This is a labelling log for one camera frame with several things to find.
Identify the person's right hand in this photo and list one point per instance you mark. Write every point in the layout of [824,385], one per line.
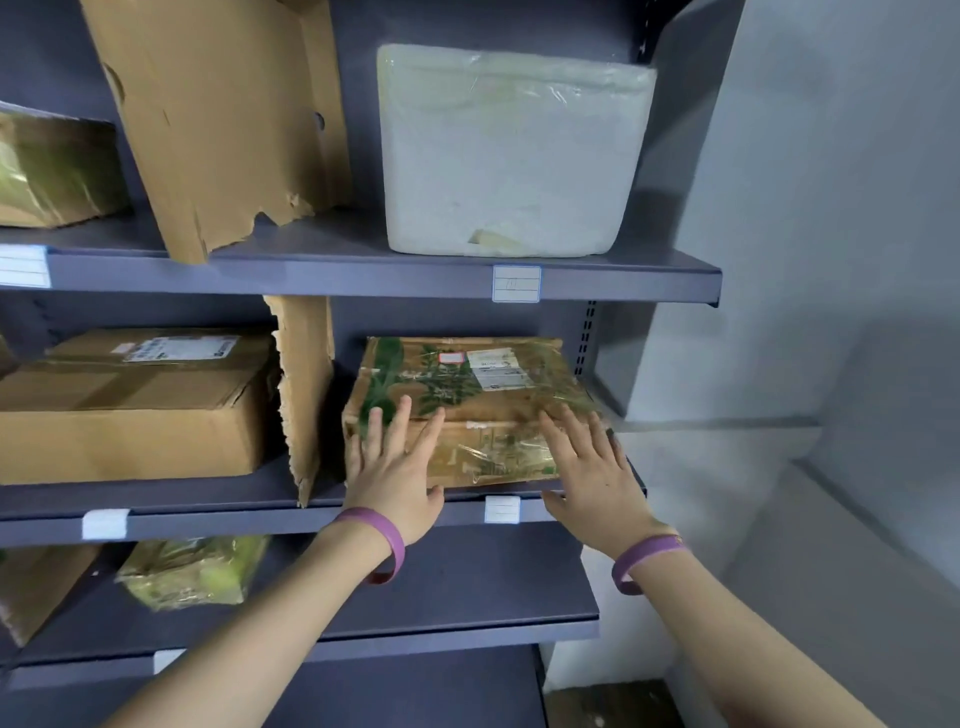
[600,495]

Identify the person's left hand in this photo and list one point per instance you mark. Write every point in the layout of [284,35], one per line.
[397,487]

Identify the green tree printed parcel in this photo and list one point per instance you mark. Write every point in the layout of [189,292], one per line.
[480,405]

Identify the grey metal shelving unit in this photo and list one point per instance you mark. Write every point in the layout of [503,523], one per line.
[465,585]

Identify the green-taped parcel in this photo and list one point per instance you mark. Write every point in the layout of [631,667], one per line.
[191,570]

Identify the plain brown cardboard parcel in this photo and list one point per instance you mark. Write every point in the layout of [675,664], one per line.
[135,420]

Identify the white plastic parcel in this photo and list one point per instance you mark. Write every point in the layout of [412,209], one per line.
[510,150]

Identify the small green labelled parcel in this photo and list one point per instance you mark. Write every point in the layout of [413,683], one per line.
[52,172]

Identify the person's right forearm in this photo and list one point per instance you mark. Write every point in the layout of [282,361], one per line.
[750,652]

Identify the person's left forearm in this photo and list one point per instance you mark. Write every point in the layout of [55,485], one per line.
[247,645]

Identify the purple wristband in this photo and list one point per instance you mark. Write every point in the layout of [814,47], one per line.
[645,559]
[382,529]

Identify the dark grey shelving unit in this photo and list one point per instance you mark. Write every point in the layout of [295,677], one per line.
[516,283]

